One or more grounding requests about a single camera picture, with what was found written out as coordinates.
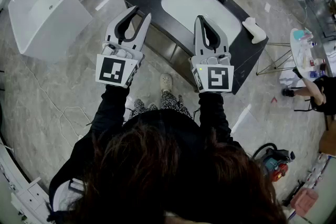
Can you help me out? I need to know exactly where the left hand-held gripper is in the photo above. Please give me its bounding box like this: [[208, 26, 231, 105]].
[[96, 5, 152, 89]]

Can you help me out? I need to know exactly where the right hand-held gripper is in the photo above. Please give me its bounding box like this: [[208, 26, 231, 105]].
[[189, 15, 235, 93]]

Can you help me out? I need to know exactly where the person's left forearm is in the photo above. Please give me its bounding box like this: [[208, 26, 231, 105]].
[[90, 84, 131, 134]]

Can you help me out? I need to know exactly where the person's right forearm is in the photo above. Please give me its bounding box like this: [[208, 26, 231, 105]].
[[198, 92, 233, 140]]

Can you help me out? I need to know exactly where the white sink basin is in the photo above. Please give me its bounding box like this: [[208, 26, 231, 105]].
[[160, 0, 243, 47]]

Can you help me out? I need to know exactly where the white folded towel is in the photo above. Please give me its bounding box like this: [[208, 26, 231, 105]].
[[241, 17, 267, 45]]

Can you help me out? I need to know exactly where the person's white right shoe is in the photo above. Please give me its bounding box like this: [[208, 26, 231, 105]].
[[160, 72, 173, 94]]

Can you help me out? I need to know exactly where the person's patterned right leg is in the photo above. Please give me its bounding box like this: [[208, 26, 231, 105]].
[[160, 91, 193, 118]]

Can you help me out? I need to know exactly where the person's patterned leg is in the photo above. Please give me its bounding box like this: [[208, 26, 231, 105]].
[[160, 91, 193, 118], [132, 98, 159, 119]]

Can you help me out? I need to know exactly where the white freestanding basin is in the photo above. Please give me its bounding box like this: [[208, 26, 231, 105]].
[[7, 0, 94, 63]]

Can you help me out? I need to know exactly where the person's patterned left leg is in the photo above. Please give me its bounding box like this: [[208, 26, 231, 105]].
[[132, 98, 159, 119]]

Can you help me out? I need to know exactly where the round white side table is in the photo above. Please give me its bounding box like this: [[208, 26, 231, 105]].
[[256, 28, 329, 80]]

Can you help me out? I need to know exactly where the person's black jacket torso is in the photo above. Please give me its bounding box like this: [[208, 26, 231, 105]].
[[48, 109, 245, 220]]

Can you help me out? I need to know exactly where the teal red vacuum cleaner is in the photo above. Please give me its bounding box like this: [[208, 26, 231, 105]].
[[251, 143, 296, 183]]

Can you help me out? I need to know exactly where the pink plastic container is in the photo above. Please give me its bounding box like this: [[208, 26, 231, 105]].
[[290, 187, 320, 217]]

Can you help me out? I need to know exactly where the white drawer cabinet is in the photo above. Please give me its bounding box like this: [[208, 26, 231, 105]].
[[0, 136, 50, 224]]

